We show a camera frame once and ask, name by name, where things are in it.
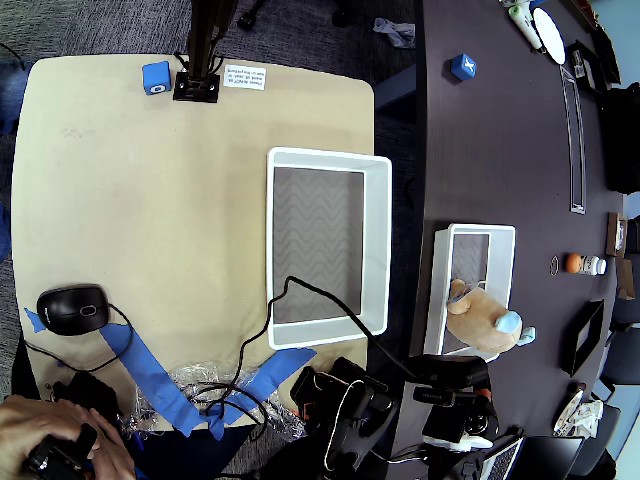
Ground tan plush toy blue ears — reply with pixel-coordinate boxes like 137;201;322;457
446;278;537;352

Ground black leader arm controller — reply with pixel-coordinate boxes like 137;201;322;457
27;372;124;476

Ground small white plastic bin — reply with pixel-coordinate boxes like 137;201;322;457
422;223;516;364

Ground large white plastic bin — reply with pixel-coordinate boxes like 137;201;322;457
266;146;393;350

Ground person's hand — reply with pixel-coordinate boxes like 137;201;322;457
0;393;136;480

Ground dark laptop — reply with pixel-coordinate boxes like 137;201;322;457
479;432;586;480

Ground crumpled white paper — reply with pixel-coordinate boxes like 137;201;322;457
569;398;607;437

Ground blue office chair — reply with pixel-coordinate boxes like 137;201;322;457
607;294;640;332
599;333;640;387

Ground wide blue tape strip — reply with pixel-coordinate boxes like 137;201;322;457
205;347;319;442

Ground white pill bottle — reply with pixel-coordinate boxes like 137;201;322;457
579;254;608;277

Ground brown cardboard piece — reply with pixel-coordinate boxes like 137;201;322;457
613;256;637;301

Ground small brown box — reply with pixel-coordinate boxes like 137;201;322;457
605;211;629;258

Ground clear crumpled plastic wrap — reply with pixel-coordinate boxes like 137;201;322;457
124;360;307;442

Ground navy blue clothing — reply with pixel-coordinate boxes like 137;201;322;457
119;424;256;480

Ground long blue tape strip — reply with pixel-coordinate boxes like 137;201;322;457
98;322;214;439

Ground blue cube white X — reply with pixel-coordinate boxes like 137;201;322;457
449;53;478;81

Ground black open tray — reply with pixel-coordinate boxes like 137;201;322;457
566;39;604;95

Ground black flat case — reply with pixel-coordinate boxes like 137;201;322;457
591;27;623;87

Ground white round plate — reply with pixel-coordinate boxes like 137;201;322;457
531;6;568;65

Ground black computer mouse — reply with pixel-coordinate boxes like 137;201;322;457
36;283;112;337

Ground grey crumpled cloth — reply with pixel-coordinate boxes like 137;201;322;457
373;17;417;50

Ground white bottle green cap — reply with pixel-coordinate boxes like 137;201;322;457
507;3;545;50

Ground white printed paper label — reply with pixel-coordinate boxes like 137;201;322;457
222;64;267;91

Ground small blue tape piece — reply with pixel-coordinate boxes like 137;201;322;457
23;306;50;335

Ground blue cube white O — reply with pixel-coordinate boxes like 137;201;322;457
141;60;173;96

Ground blue fabric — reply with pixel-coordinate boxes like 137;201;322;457
0;59;29;136

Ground black webcam cable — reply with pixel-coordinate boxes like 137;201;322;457
187;274;417;441

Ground black mouse cable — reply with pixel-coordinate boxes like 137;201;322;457
24;302;135;374

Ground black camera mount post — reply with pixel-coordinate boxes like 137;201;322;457
172;0;237;104

